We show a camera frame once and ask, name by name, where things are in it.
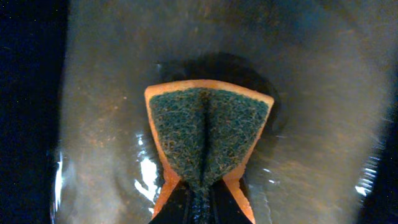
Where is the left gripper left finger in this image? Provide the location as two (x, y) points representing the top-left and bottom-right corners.
(149, 181), (195, 224)

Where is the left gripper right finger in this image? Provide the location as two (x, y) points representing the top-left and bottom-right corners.
(210, 180), (252, 224)

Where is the orange green scrub sponge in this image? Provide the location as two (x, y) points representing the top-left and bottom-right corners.
(144, 80), (274, 223)

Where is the black rectangular water tray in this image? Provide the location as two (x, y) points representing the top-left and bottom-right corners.
(1, 1), (397, 223)

